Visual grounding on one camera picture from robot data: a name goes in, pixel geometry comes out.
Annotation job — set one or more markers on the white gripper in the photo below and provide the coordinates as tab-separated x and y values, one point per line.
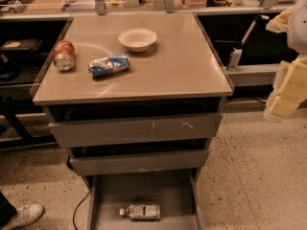
297	29

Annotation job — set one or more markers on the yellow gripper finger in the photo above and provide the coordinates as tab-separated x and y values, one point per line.
283	107

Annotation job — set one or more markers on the clear plastic water bottle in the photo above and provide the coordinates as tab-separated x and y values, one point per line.
141	212

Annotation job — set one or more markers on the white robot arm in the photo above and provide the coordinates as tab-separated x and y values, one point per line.
296	40

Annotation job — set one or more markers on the top grey drawer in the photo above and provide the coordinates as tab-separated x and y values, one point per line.
97	124

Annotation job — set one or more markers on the grey drawer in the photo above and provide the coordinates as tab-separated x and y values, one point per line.
97	124
174	191
139	158

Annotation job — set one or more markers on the middle grey drawer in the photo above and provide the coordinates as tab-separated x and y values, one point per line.
139	158

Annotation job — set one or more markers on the bottom grey drawer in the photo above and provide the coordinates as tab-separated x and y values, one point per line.
174	191

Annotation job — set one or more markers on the grey drawer cabinet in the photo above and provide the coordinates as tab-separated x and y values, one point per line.
180	65

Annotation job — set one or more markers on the white glue tube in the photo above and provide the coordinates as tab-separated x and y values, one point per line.
234	59

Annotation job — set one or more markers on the white paper bowl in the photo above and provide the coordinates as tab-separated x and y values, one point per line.
138	39

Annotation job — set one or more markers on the crushed blue can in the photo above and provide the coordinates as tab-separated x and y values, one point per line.
102	67

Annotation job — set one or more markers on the orange soda can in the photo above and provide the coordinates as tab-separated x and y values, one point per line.
64	55

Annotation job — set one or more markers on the black tray on shelf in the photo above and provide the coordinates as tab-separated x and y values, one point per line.
30	44

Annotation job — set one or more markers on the white sneaker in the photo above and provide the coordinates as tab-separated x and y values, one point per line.
25	216

